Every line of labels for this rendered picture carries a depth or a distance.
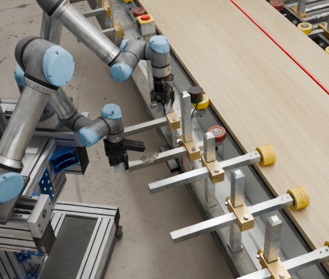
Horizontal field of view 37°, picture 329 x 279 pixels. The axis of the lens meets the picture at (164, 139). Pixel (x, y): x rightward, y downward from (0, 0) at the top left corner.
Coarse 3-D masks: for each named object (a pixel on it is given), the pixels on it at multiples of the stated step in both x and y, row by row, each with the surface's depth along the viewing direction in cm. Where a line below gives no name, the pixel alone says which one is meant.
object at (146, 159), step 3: (150, 153) 217; (153, 153) 217; (156, 153) 216; (141, 156) 215; (144, 156) 215; (147, 156) 215; (150, 156) 214; (153, 156) 215; (156, 156) 216; (141, 159) 215; (144, 159) 215; (147, 159) 213; (150, 159) 214; (153, 159) 215; (144, 162) 213; (147, 162) 213; (150, 162) 213
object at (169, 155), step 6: (198, 144) 220; (216, 144) 222; (174, 150) 219; (180, 150) 218; (186, 150) 218; (162, 156) 216; (168, 156) 217; (174, 156) 218; (180, 156) 219; (132, 162) 215; (138, 162) 215; (156, 162) 217; (132, 168) 214; (138, 168) 215
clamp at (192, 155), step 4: (180, 136) 225; (192, 140) 221; (184, 144) 220; (188, 144) 219; (192, 144) 219; (196, 144) 219; (188, 148) 217; (196, 148) 217; (188, 152) 217; (192, 152) 215; (196, 152) 216; (188, 156) 219; (192, 156) 217; (196, 156) 218; (192, 160) 218
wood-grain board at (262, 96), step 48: (144, 0) 321; (192, 0) 316; (240, 0) 311; (192, 48) 273; (240, 48) 270; (288, 48) 266; (240, 96) 238; (288, 96) 235; (240, 144) 214; (288, 144) 210
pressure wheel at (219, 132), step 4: (208, 128) 221; (212, 128) 221; (216, 128) 221; (220, 128) 220; (212, 132) 219; (216, 132) 219; (220, 132) 219; (224, 132) 218; (216, 136) 216; (220, 136) 216; (224, 136) 219; (216, 140) 217; (220, 140) 218; (216, 148) 225
